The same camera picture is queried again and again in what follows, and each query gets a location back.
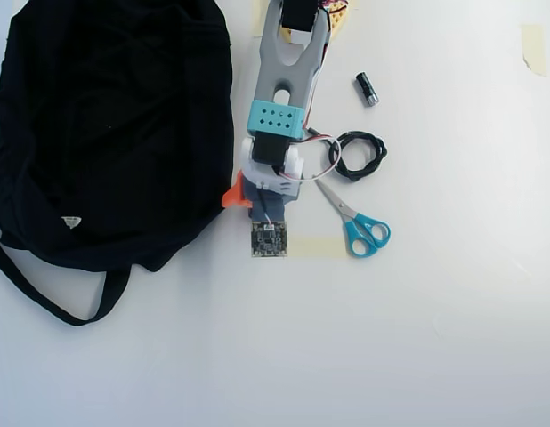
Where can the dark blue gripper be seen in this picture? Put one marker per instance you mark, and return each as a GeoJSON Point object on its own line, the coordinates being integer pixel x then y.
{"type": "Point", "coordinates": [234, 198]}

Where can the grey teal white robot arm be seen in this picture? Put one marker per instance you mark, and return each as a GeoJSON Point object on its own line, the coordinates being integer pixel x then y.
{"type": "Point", "coordinates": [279, 66]}

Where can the black fabric bag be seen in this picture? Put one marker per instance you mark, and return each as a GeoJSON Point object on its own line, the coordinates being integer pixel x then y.
{"type": "Point", "coordinates": [115, 133]}

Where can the long masking tape strip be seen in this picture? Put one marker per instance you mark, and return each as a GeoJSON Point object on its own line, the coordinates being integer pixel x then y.
{"type": "Point", "coordinates": [319, 247]}

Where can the small black battery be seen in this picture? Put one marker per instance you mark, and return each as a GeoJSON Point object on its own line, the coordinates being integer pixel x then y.
{"type": "Point", "coordinates": [366, 88]}

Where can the narrow masking tape strip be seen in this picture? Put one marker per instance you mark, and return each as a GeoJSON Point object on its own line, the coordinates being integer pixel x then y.
{"type": "Point", "coordinates": [258, 20]}

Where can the yellow perforated base block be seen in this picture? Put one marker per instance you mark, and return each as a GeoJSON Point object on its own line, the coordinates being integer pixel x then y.
{"type": "Point", "coordinates": [339, 18]}

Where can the torn masking tape strip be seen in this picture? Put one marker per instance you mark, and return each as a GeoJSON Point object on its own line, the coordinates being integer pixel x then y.
{"type": "Point", "coordinates": [534, 46]}

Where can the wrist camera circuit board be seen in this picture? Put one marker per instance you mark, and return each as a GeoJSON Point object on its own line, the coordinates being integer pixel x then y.
{"type": "Point", "coordinates": [269, 240]}

